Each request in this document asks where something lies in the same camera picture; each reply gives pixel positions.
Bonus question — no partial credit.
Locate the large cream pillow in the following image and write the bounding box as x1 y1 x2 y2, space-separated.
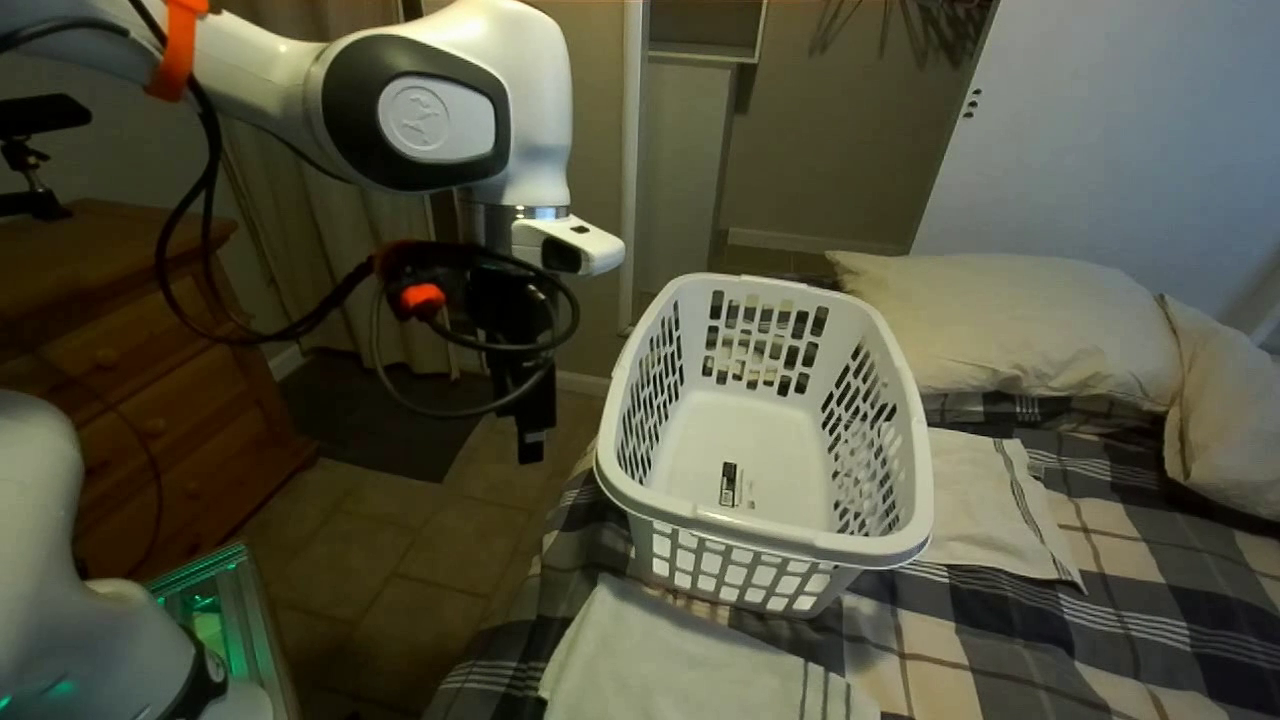
820 250 1186 418

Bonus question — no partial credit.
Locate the beige curtain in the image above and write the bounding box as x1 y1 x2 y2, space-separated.
211 118 462 378

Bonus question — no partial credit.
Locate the orange strap on arm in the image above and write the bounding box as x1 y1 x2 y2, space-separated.
143 0 216 103

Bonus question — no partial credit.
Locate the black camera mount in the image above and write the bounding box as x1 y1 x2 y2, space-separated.
0 93 95 223

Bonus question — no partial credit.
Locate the white terry towel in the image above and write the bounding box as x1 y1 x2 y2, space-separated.
537 572 854 720

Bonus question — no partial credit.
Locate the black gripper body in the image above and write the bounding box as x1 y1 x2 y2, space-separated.
466 272 565 391

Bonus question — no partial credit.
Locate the small cream pillow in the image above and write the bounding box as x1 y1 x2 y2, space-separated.
1156 293 1280 530

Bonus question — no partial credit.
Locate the folded cream striped towel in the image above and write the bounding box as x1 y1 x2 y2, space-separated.
915 423 1092 594

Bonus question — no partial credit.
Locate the white plastic laundry basket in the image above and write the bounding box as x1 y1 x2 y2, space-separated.
591 267 935 620

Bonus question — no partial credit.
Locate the orange cable connector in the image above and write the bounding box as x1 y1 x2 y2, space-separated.
394 276 453 320

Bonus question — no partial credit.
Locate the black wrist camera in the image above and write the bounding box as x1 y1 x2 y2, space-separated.
377 236 462 326

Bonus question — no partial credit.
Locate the green lit control box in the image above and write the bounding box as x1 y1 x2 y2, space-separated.
139 537 301 720

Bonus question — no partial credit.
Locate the plaid bed blanket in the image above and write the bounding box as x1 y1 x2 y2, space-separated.
420 389 1280 720

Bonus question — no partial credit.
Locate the dark dried twig decoration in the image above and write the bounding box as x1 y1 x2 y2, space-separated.
802 0 998 71

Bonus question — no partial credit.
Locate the wooden dresser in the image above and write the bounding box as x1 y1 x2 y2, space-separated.
0 195 319 586

